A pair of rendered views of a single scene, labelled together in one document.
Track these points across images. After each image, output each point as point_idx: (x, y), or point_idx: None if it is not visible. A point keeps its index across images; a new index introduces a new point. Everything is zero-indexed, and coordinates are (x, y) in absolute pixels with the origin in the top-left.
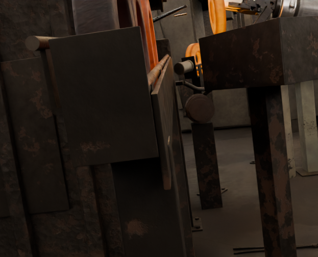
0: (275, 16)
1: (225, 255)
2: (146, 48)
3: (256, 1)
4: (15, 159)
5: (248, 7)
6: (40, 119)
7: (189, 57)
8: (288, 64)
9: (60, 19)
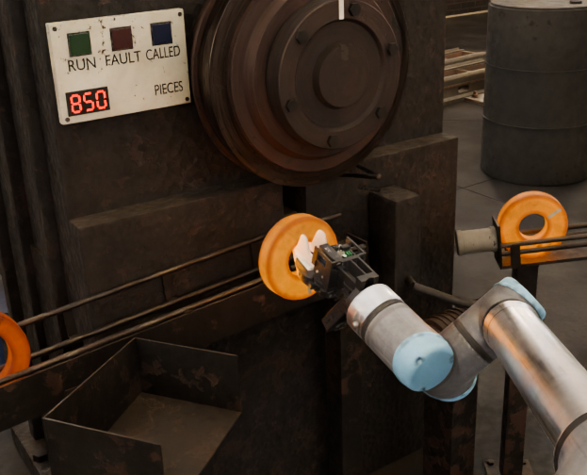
0: None
1: None
2: None
3: (322, 281)
4: (40, 348)
5: (309, 286)
6: (52, 322)
7: (496, 225)
8: (59, 472)
9: (41, 237)
